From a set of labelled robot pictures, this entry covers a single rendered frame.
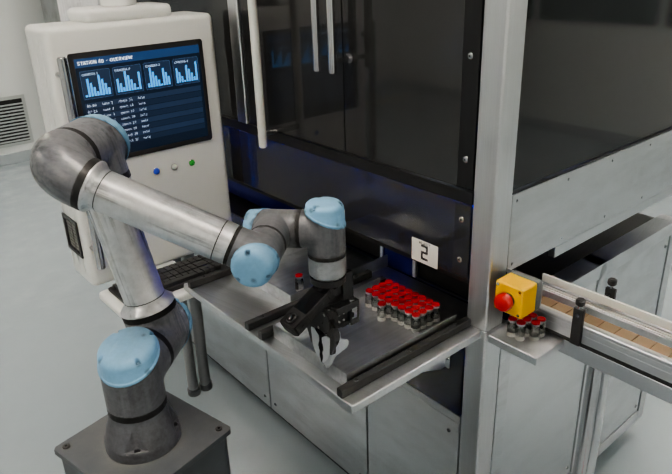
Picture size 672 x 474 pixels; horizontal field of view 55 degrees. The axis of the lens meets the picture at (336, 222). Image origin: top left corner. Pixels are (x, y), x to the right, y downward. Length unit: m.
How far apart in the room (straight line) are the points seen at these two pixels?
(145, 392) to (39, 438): 1.57
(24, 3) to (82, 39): 4.69
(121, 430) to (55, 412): 1.61
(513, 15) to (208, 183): 1.17
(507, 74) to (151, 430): 0.99
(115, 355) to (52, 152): 0.40
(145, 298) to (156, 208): 0.30
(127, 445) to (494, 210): 0.88
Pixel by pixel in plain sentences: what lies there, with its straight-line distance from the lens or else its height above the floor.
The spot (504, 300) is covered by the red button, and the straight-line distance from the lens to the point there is 1.42.
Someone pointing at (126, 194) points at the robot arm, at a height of 1.33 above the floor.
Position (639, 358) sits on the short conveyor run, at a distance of 1.48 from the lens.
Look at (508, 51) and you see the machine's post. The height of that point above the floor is 1.52.
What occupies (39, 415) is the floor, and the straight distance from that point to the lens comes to 2.99.
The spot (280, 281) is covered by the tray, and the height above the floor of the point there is 0.88.
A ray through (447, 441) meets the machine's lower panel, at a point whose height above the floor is 0.50.
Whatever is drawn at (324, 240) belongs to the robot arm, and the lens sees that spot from 1.20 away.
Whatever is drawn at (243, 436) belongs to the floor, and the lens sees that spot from 2.62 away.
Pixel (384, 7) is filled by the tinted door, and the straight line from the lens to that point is 1.54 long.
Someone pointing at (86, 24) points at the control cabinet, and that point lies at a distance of 1.90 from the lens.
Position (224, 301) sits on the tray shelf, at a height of 0.88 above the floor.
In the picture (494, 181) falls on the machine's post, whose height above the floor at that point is 1.25.
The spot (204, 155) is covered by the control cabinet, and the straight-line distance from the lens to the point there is 2.09.
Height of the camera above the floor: 1.70
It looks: 23 degrees down
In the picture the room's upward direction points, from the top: 2 degrees counter-clockwise
